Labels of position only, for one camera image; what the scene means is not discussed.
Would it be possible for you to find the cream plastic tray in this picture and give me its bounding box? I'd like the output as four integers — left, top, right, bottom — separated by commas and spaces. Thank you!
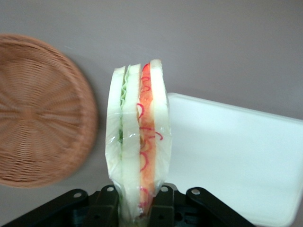
165, 92, 303, 227

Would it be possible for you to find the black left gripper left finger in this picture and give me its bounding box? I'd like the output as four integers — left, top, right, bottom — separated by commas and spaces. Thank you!
84, 185, 120, 227

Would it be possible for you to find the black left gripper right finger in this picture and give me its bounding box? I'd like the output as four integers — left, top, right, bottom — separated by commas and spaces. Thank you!
148, 183, 178, 227

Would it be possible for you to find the triangle sandwich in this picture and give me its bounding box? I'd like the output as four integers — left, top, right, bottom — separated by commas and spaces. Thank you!
105, 59, 172, 227

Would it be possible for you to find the brown round wicker basket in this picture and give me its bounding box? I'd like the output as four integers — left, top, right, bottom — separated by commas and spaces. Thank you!
0, 34, 99, 189

